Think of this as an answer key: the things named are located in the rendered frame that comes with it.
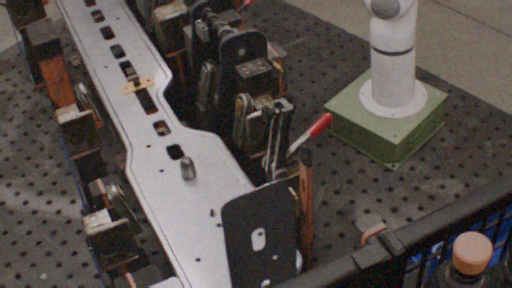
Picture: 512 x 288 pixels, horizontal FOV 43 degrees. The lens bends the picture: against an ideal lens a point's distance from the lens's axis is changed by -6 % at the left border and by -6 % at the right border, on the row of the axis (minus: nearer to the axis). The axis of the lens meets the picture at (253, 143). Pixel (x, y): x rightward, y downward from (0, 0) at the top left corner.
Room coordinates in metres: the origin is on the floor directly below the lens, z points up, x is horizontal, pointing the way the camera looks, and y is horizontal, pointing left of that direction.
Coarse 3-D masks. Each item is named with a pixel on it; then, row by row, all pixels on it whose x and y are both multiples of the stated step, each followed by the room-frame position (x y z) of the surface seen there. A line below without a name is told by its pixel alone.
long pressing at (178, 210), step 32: (64, 0) 1.77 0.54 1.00; (96, 0) 1.75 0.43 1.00; (96, 32) 1.57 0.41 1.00; (128, 32) 1.55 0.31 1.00; (96, 64) 1.42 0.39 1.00; (160, 64) 1.38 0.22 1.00; (128, 96) 1.27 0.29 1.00; (160, 96) 1.26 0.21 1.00; (128, 128) 1.16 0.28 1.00; (128, 160) 1.06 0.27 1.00; (160, 160) 1.04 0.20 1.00; (224, 160) 1.03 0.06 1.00; (160, 192) 0.95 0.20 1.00; (192, 192) 0.94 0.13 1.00; (224, 192) 0.94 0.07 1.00; (160, 224) 0.86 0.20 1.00; (192, 224) 0.86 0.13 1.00; (192, 256) 0.78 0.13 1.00; (224, 256) 0.77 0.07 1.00
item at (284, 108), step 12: (264, 108) 0.93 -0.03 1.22; (276, 108) 0.94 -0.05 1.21; (288, 108) 0.93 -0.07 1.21; (264, 120) 0.92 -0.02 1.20; (276, 120) 0.95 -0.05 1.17; (288, 120) 0.93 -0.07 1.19; (276, 132) 0.95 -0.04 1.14; (288, 132) 0.93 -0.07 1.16; (276, 144) 0.92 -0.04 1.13; (276, 156) 0.92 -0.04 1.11; (276, 168) 0.92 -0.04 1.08
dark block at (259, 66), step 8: (248, 64) 1.20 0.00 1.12; (256, 64) 1.19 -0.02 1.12; (264, 64) 1.19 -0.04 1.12; (240, 72) 1.17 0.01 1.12; (248, 72) 1.17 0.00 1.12; (256, 72) 1.17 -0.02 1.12; (264, 72) 1.17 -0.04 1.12; (272, 72) 1.18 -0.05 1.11; (240, 80) 1.17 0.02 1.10; (248, 80) 1.15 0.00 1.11; (256, 80) 1.16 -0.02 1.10; (264, 80) 1.17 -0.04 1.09; (272, 80) 1.17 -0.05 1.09; (240, 88) 1.17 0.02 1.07; (248, 88) 1.15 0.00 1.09; (256, 88) 1.16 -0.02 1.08; (264, 88) 1.17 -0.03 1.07; (272, 88) 1.17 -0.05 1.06; (256, 96) 1.16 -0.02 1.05
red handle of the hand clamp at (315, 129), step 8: (320, 120) 0.97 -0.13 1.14; (328, 120) 0.97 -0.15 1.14; (312, 128) 0.96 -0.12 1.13; (320, 128) 0.96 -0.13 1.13; (304, 136) 0.96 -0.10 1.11; (312, 136) 0.95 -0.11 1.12; (296, 144) 0.95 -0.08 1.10; (288, 152) 0.94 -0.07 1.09; (296, 152) 0.94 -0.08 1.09; (288, 160) 0.94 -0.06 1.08; (272, 168) 0.93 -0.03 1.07
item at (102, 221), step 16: (112, 208) 0.88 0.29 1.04; (96, 224) 0.84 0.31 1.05; (112, 224) 0.84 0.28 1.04; (128, 224) 0.85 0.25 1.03; (96, 240) 0.82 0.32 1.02; (112, 240) 0.83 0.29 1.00; (128, 240) 0.84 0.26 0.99; (96, 256) 0.81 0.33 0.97; (112, 256) 0.82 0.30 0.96; (128, 256) 0.84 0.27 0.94; (112, 272) 0.83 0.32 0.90; (128, 272) 0.84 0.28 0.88
